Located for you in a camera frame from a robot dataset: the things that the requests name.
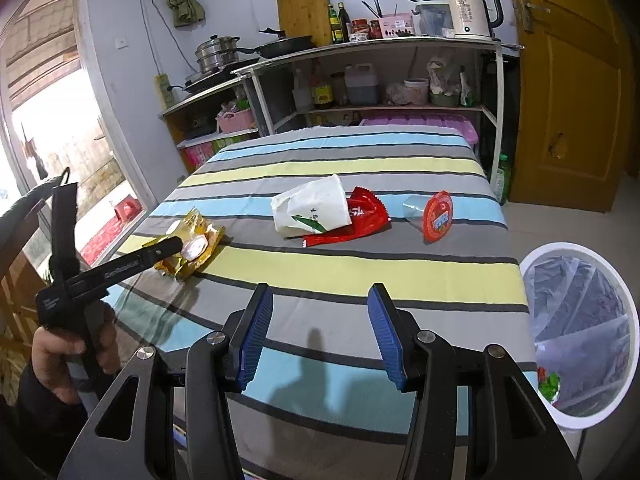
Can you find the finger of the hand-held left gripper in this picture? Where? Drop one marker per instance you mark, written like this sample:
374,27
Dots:
150,255
64,230

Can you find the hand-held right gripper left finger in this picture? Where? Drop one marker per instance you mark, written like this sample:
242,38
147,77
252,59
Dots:
255,340

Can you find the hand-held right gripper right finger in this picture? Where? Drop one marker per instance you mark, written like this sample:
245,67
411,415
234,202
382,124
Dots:
387,340

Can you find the gold snack wrapper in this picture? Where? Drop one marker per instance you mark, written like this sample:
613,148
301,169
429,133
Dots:
200,255

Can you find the red snack wrapper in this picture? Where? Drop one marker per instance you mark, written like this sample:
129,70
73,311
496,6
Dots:
367,220

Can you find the red lid plastic cup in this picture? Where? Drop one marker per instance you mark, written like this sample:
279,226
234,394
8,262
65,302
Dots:
437,217

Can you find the white paper bag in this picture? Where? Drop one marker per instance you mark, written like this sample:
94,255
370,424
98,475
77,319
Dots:
315,205

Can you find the green snack packet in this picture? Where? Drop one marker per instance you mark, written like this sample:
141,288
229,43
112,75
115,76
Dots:
550,386

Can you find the white round trash bin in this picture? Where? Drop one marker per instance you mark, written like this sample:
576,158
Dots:
627,340

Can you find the person's left forearm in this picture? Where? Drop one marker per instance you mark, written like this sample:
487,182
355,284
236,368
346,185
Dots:
35,430

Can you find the person's left hand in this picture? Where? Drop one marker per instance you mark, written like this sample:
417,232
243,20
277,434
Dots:
57,365

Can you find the red plastic stool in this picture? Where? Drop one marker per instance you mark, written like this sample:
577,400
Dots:
126,209

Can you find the pastel striped tablecloth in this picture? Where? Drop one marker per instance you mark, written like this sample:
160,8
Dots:
340,275

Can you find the pink green boxes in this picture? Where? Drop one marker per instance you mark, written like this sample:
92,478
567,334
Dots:
205,149

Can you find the wooden low cabinet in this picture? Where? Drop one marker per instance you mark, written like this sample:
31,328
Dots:
175,115

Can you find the pink plastic basket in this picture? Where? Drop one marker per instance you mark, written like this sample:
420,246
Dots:
235,121

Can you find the yellow power strip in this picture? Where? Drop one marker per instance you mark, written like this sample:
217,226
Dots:
162,91

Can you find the black induction cooker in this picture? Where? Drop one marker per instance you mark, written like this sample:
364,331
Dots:
210,80

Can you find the clear plastic bin liner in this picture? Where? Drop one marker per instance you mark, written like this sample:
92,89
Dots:
580,320

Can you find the green plastic bottle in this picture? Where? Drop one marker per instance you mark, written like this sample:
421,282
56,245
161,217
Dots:
502,180

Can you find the steel steamer pot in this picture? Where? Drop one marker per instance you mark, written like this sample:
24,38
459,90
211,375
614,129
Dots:
216,55

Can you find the clear plastic bottle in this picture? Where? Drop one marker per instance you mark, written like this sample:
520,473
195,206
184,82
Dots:
302,95

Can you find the pink lid storage box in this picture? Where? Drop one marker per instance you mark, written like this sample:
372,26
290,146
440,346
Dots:
420,121

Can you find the yellow label sauce bottle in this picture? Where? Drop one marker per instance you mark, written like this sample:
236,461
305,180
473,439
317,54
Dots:
322,92

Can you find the black frying pan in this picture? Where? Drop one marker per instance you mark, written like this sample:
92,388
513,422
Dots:
285,47

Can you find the white pink tub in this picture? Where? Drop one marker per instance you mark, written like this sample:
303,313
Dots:
416,92

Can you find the brown glass jar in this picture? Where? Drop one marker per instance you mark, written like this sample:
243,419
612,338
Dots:
339,91

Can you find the dark liquid jug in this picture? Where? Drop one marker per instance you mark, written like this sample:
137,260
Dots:
361,87

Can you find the crumpled plastic bags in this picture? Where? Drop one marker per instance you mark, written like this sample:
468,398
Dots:
447,80

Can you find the wooden cutting board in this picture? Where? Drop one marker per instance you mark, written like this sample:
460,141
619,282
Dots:
302,12

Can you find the white shelf unit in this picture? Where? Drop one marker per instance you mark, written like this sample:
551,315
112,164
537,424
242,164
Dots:
380,49

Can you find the green glass bottle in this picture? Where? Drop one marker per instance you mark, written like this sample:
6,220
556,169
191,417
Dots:
333,27

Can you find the yellow wooden door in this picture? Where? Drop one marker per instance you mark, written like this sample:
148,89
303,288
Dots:
570,110

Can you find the dark glass bottle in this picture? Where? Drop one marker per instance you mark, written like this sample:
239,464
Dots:
345,22

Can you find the red sauce jar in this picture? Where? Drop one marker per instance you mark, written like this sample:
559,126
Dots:
360,29

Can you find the pink utensil holder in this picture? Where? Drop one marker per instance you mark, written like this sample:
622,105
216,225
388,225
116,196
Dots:
395,27

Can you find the grey water pitcher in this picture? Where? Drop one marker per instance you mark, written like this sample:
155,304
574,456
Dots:
432,20

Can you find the white electric kettle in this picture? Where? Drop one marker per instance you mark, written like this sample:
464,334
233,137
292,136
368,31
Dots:
465,15

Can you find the white wall switch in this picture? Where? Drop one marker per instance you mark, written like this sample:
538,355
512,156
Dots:
121,42

